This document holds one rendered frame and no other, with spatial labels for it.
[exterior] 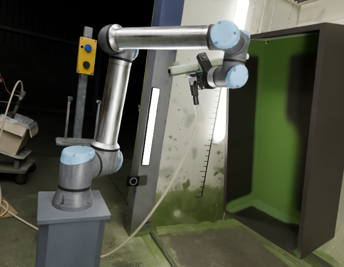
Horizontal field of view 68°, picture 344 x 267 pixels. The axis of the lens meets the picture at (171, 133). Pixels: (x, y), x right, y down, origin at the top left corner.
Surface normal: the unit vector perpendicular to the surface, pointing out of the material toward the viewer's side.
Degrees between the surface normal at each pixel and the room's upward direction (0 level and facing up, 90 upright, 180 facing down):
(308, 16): 90
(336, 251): 57
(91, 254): 90
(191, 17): 90
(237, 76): 95
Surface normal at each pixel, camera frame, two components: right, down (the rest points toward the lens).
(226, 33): -0.38, 0.07
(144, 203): 0.43, 0.19
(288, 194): -0.85, 0.15
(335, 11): -0.88, -0.07
